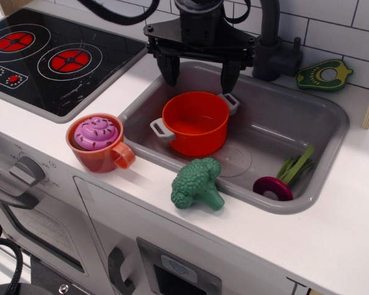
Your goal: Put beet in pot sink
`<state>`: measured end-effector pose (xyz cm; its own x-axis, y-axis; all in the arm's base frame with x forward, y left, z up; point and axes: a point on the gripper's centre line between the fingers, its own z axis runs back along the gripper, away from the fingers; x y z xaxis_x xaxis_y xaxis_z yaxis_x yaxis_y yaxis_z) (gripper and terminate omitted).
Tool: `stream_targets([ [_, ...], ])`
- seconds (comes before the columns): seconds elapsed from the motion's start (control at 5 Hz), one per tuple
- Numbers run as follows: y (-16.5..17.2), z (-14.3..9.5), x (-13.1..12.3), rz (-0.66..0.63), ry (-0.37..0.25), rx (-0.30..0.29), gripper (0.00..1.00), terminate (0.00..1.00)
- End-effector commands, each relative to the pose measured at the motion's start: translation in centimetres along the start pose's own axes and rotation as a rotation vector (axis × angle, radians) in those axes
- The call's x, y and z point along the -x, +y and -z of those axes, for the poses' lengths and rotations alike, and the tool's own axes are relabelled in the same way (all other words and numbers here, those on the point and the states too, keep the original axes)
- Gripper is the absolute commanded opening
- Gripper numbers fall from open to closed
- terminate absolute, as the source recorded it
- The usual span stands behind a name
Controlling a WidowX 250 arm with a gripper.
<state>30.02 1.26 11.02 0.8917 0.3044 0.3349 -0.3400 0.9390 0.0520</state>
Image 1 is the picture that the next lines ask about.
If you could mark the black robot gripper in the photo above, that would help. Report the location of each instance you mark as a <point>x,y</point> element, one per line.
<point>206,37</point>

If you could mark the purple toy beet green leaves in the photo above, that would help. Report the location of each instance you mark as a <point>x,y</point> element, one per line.
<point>279,187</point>

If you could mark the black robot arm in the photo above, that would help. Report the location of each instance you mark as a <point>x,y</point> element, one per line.
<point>201,7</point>

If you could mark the grey plastic sink basin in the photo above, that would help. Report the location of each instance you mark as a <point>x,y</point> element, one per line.
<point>272,123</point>

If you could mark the dark grey toy faucet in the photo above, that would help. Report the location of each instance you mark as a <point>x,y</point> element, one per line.
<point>272,58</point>

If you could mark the green toy broccoli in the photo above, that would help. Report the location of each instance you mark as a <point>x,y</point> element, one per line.
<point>195,183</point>

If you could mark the pink toy cupcake swirl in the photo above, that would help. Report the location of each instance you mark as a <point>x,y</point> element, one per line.
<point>95,133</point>

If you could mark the orange plastic cup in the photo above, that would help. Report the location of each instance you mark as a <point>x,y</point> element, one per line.
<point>104,160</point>

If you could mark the green wooden avocado half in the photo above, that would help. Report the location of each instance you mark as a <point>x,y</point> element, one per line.
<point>327,76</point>

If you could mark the black toy stovetop red burners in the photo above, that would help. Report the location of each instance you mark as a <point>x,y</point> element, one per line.
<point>54,67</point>

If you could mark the grey oven knob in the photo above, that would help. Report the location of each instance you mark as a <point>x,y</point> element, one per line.
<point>27,171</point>

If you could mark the grey dishwasher control panel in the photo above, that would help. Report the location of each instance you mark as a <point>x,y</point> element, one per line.
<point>169,274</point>

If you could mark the toy oven door window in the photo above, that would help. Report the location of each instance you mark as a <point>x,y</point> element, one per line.
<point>38,229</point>

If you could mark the orange toy pot grey handles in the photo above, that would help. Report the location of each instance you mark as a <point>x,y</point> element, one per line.
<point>195,123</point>

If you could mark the dark grey cabinet door handle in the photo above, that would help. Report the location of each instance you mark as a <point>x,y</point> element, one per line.
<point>115,262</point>

